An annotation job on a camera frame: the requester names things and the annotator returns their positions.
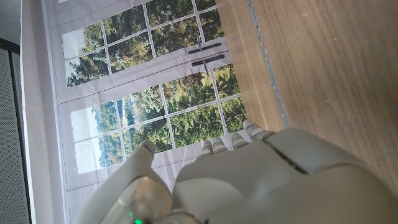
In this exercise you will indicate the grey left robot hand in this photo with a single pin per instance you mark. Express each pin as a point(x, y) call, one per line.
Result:
point(248, 180)

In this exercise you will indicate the grey tape strip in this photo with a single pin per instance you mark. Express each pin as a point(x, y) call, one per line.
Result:
point(268, 68)

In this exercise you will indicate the printed window backdrop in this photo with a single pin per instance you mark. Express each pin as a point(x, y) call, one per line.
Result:
point(140, 77)

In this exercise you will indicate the white upright board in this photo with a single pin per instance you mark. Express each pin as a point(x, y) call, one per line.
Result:
point(34, 124)

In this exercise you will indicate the grey perforated wall panel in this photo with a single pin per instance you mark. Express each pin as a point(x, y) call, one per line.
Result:
point(12, 140)

